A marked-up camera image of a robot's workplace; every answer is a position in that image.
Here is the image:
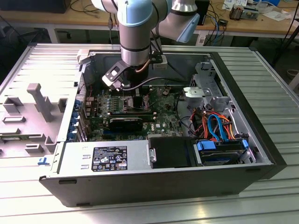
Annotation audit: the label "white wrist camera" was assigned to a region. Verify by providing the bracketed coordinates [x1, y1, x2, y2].
[102, 61, 124, 91]

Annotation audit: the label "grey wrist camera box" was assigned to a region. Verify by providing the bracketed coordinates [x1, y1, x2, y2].
[149, 51, 168, 70]

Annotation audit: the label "grey case latch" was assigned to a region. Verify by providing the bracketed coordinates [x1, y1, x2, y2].
[76, 49, 91, 65]

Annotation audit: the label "green motherboard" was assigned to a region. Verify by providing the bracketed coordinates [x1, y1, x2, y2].
[85, 85, 186, 142]

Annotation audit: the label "large dark box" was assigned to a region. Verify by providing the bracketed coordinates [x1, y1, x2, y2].
[0, 0, 68, 14]

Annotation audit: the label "grey parts rack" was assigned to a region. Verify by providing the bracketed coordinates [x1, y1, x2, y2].
[0, 83, 70, 159]

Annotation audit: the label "wooden desk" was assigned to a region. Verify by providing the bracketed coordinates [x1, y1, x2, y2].
[0, 0, 299, 39]

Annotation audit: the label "white papers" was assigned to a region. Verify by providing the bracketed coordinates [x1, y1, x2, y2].
[263, 7, 292, 22]

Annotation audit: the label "blue flat data wire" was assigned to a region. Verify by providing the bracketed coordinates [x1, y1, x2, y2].
[207, 113, 231, 143]

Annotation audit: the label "brown transformer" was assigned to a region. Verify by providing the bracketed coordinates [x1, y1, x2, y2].
[229, 6, 245, 21]

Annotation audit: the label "blue network cable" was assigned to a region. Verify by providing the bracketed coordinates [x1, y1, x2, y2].
[214, 13, 222, 44]

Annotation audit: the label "orange wire bundle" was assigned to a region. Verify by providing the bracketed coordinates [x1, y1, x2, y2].
[191, 111, 236, 140]

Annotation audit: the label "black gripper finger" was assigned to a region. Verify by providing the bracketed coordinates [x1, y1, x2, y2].
[133, 87, 144, 110]

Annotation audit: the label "grey electronic device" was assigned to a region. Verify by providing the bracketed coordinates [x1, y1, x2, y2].
[242, 7, 260, 21]

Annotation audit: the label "silver metal drive cage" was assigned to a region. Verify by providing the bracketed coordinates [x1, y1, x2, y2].
[182, 62, 231, 112]

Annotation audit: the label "black RAM slot bank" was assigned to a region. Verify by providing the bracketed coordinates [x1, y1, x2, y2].
[108, 83, 154, 96]
[108, 110, 157, 118]

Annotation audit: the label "pale round container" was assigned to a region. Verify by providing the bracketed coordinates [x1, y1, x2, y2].
[287, 69, 299, 81]

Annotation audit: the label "black camera cable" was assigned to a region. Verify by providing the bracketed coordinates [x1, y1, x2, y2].
[121, 77, 190, 91]

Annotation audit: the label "hanging cable with plug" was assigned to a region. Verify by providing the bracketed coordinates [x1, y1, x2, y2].
[107, 13, 115, 45]

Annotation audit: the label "green RAM stick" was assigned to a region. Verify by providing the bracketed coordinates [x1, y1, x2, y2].
[0, 136, 30, 141]

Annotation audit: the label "black upright box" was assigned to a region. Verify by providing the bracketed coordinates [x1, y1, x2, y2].
[199, 0, 211, 26]

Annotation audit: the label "silver power supply unit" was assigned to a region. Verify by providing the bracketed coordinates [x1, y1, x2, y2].
[50, 140, 150, 175]

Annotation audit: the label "black wire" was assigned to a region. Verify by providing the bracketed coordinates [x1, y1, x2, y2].
[175, 92, 194, 138]

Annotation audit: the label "black graphics card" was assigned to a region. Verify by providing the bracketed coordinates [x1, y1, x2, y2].
[108, 116, 143, 132]

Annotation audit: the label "black PC case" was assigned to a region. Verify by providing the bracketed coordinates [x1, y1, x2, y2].
[38, 48, 288, 208]

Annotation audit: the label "hard disk in blue carrier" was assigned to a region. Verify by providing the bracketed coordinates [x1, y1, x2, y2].
[193, 139, 249, 167]

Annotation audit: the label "CPU socket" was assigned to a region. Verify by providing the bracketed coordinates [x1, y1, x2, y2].
[123, 94, 151, 113]

